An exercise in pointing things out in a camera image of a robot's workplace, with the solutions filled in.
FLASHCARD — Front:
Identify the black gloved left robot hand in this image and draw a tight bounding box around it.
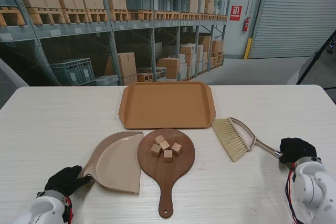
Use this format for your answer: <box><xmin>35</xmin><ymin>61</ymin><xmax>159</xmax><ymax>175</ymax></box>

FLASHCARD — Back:
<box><xmin>44</xmin><ymin>165</ymin><xmax>93</xmax><ymax>198</ymax></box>

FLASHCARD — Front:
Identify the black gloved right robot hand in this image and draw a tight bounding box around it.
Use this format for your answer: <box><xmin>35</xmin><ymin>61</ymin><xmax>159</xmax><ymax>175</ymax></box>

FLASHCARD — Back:
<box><xmin>278</xmin><ymin>137</ymin><xmax>318</xmax><ymax>166</ymax></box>

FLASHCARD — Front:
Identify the beige plastic dustpan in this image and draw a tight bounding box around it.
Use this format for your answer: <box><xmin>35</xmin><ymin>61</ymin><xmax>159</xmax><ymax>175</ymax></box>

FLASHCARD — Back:
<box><xmin>77</xmin><ymin>131</ymin><xmax>144</xmax><ymax>196</ymax></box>

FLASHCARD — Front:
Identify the hand brush with wooden handle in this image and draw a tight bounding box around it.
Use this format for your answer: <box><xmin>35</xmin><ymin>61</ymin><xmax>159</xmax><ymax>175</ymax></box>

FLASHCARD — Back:
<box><xmin>211</xmin><ymin>116</ymin><xmax>284</xmax><ymax>163</ymax></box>

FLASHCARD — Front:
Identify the round dark wooden cutting board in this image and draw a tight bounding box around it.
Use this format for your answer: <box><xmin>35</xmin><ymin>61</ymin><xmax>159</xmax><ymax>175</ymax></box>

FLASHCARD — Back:
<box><xmin>136</xmin><ymin>129</ymin><xmax>196</xmax><ymax>219</ymax></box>

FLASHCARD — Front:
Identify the black tripod stand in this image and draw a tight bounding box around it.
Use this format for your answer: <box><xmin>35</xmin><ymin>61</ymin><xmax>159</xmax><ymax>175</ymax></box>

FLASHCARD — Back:
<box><xmin>296</xmin><ymin>30</ymin><xmax>336</xmax><ymax>86</ymax></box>

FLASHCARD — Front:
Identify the pale grey plastic crate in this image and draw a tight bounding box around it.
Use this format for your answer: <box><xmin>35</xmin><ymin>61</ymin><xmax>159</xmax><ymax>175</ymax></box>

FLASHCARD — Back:
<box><xmin>95</xmin><ymin>75</ymin><xmax>119</xmax><ymax>86</ymax></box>

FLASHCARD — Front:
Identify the wide grey plastic crate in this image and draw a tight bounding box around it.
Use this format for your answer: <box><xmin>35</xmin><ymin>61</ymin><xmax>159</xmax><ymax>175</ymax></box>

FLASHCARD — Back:
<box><xmin>49</xmin><ymin>58</ymin><xmax>96</xmax><ymax>86</ymax></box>

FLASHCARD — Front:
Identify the orange-brown plastic tray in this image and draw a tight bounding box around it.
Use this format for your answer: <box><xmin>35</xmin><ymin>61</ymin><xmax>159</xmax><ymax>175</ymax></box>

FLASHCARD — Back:
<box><xmin>118</xmin><ymin>81</ymin><xmax>217</xmax><ymax>130</ymax></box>

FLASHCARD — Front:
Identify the small orange pallet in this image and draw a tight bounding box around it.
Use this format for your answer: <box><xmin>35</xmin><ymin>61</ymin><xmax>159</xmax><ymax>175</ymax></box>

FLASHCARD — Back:
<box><xmin>136</xmin><ymin>72</ymin><xmax>154</xmax><ymax>82</ymax></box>

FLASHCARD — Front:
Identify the grey roller shutter door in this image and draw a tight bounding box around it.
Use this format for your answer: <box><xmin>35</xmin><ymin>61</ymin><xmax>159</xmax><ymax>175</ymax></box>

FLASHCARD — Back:
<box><xmin>248</xmin><ymin>0</ymin><xmax>336</xmax><ymax>60</ymax></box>

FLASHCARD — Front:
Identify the wooden pallet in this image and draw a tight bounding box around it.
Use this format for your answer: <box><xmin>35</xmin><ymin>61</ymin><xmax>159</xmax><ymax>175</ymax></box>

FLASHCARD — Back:
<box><xmin>61</xmin><ymin>8</ymin><xmax>90</xmax><ymax>24</ymax></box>
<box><xmin>0</xmin><ymin>7</ymin><xmax>22</xmax><ymax>27</ymax></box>
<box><xmin>26</xmin><ymin>7</ymin><xmax>66</xmax><ymax>25</ymax></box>

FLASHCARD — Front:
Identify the grey metal warehouse rack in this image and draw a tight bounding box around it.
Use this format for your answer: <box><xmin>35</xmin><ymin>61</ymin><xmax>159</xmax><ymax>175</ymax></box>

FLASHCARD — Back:
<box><xmin>0</xmin><ymin>0</ymin><xmax>234</xmax><ymax>86</ymax></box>

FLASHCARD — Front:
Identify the red and black left arm cable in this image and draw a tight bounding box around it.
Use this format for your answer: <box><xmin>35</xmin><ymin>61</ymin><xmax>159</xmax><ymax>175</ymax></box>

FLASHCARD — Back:
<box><xmin>62</xmin><ymin>195</ymin><xmax>74</xmax><ymax>222</ymax></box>

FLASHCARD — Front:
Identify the red and black arm cable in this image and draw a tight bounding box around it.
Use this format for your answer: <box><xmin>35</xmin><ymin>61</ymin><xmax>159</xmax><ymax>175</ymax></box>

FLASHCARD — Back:
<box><xmin>62</xmin><ymin>195</ymin><xmax>74</xmax><ymax>222</ymax></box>
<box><xmin>285</xmin><ymin>162</ymin><xmax>302</xmax><ymax>224</ymax></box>

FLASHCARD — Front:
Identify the red and black right arm cable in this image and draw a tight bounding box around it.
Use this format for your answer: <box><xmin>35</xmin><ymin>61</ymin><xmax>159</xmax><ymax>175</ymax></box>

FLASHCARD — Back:
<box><xmin>285</xmin><ymin>162</ymin><xmax>302</xmax><ymax>224</ymax></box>

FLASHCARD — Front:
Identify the yellow bollard post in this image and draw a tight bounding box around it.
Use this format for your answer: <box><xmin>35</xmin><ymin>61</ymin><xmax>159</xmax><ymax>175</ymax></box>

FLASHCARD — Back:
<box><xmin>243</xmin><ymin>38</ymin><xmax>253</xmax><ymax>60</ymax></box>

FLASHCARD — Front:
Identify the red wall sign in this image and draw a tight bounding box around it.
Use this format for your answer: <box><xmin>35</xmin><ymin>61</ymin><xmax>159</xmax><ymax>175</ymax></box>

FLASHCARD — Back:
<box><xmin>230</xmin><ymin>5</ymin><xmax>242</xmax><ymax>21</ymax></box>

